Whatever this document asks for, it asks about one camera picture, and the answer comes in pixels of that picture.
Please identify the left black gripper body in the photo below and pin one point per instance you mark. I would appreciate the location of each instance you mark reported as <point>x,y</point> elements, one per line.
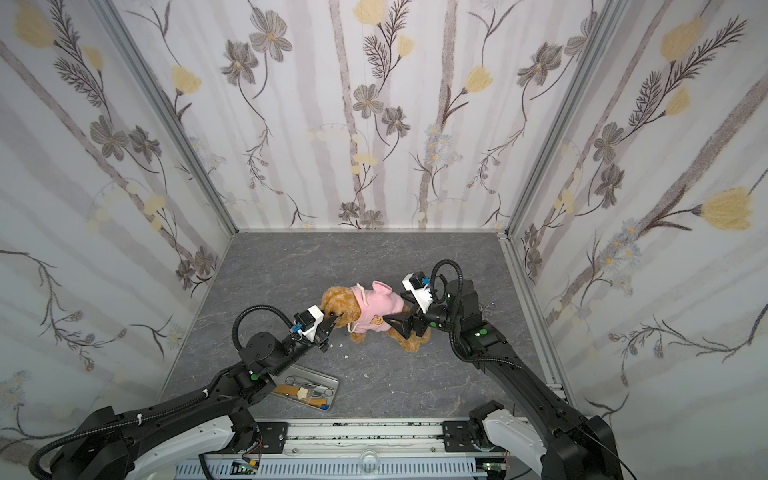
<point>324,332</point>

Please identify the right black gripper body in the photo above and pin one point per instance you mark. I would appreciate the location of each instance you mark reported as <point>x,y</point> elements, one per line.
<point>414,317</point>

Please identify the pink teddy hoodie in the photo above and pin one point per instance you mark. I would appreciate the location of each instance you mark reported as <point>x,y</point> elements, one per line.
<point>375,304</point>

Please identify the brown teddy bear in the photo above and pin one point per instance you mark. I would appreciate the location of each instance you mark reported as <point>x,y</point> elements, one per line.
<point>341,301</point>

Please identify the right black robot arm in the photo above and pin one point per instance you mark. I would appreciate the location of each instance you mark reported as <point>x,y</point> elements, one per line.
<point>522,384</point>

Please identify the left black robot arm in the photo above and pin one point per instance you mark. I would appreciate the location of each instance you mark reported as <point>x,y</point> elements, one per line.
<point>108,445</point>

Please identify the metal tray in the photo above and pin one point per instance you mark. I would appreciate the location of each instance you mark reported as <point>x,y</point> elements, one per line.
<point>297,370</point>

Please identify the scissors in tray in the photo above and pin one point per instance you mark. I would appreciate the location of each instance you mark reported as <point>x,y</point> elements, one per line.
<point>315,390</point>

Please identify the wooden brush in tray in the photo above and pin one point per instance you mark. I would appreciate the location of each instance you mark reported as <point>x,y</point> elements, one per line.
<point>301,396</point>

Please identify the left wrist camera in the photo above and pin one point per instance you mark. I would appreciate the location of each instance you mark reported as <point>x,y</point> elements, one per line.
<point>307,322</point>

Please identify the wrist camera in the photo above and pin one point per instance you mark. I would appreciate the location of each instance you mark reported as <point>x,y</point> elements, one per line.
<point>417,290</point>
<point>307,322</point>

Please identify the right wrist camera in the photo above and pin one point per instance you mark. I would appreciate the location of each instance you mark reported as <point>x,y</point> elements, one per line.
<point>417,290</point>

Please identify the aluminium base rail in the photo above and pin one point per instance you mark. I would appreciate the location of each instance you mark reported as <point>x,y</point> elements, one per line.
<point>361,449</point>

